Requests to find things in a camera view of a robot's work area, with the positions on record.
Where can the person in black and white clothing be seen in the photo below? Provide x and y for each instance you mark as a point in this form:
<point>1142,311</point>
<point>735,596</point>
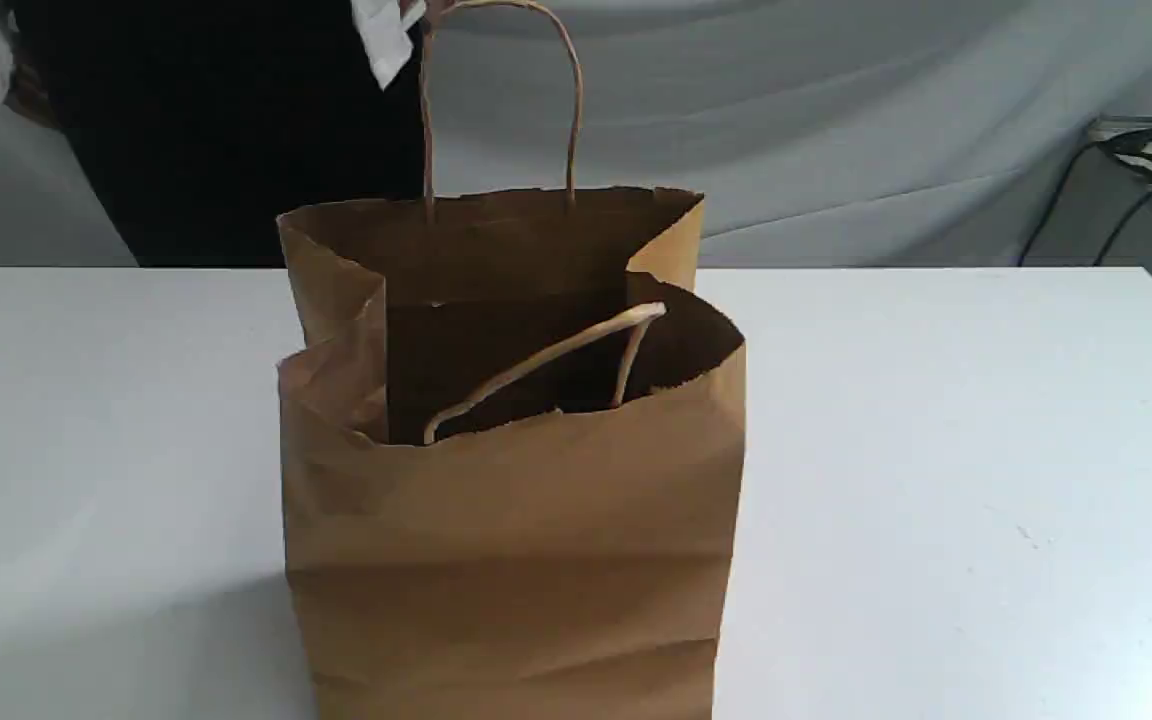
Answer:
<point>198,123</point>

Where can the brown paper bag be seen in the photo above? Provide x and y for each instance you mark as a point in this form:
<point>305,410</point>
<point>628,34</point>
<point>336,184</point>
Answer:
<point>512,455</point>

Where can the grey side table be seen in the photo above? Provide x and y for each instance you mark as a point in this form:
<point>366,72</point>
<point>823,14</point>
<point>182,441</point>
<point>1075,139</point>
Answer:
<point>1099,211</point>

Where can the white backdrop cloth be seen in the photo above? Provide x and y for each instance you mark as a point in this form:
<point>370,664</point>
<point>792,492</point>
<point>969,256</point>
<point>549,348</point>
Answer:
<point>822,132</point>

